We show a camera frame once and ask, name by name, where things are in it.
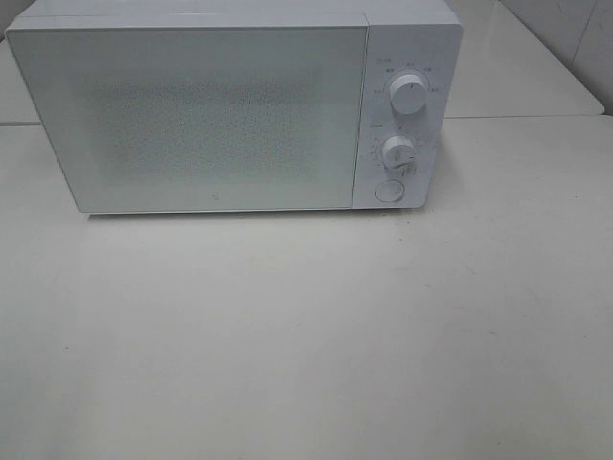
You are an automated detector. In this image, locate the round white door button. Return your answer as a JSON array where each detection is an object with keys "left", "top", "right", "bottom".
[{"left": 375, "top": 179, "right": 405, "bottom": 203}]

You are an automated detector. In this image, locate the white timer knob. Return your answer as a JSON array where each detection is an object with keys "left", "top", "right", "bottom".
[{"left": 380, "top": 136, "right": 417, "bottom": 170}]

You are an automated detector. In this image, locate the white microwave door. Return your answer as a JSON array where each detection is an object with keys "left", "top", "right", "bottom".
[{"left": 9, "top": 27, "right": 366, "bottom": 214}]

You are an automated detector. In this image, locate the upper white power knob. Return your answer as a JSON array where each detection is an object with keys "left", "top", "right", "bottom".
[{"left": 388, "top": 71, "right": 429, "bottom": 115}]

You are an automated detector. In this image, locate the white microwave oven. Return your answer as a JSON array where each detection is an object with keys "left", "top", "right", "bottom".
[{"left": 5, "top": 1, "right": 463, "bottom": 214}]

